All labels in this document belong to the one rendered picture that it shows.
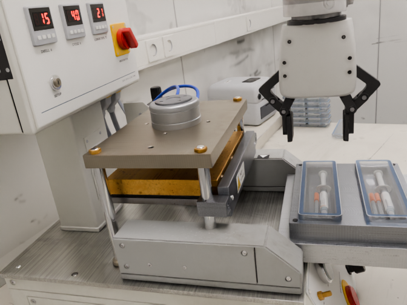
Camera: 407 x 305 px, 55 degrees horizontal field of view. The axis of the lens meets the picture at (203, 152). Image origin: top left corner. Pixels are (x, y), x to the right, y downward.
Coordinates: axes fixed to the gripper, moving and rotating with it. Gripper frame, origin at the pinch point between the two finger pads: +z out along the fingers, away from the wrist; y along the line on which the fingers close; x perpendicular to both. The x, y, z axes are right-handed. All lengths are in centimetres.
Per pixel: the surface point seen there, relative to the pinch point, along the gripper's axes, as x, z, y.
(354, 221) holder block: 9.2, 9.6, -4.6
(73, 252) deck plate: 11.5, 16.2, 38.1
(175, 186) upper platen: 10.6, 4.3, 18.9
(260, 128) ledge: -91, 30, 23
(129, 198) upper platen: 10.7, 6.4, 26.4
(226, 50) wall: -135, 4, 44
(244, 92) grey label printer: -94, 16, 29
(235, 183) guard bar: 7.8, 5.0, 11.0
